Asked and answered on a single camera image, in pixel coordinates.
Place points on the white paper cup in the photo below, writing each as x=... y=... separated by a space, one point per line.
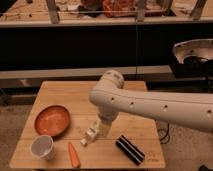
x=42 y=147

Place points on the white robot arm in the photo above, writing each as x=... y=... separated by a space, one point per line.
x=192 y=110

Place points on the orange object on shelf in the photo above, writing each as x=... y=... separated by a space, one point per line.
x=119 y=8

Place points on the black rectangular box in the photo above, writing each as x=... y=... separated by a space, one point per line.
x=130 y=150

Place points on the orange bowl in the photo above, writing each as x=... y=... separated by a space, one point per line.
x=52 y=121

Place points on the tan translucent gripper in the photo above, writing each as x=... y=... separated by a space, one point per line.
x=104 y=129

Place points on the white and black machine housing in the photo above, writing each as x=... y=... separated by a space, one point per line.
x=193 y=58

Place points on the wooden table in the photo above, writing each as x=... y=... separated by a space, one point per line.
x=101 y=154

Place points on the white plastic bottle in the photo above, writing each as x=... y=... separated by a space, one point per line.
x=91 y=134

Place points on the grey metal rail bench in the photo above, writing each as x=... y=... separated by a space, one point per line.
x=33 y=78

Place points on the orange carrot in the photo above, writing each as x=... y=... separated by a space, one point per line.
x=73 y=156

